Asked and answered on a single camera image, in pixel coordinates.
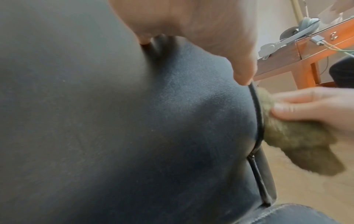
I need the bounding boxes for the person's right hand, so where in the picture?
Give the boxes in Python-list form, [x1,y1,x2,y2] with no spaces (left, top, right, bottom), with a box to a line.
[270,86,354,139]

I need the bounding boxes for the person's left hand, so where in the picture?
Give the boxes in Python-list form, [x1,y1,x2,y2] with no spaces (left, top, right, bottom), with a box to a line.
[108,0,259,86]

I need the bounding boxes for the green cleaning cloth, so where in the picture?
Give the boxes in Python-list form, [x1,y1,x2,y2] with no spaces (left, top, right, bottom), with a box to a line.
[256,86,346,176]

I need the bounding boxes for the black leather chair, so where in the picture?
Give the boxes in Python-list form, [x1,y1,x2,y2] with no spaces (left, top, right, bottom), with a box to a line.
[0,0,341,224]

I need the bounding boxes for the brown wooden table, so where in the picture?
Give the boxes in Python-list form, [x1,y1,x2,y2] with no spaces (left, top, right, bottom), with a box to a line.
[253,17,354,90]

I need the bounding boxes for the white plug adapter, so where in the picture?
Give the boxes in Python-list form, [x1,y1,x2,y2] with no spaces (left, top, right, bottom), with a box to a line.
[309,35,326,46]

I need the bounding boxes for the grey round device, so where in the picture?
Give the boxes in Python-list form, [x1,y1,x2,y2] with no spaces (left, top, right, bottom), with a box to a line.
[258,17,322,60]

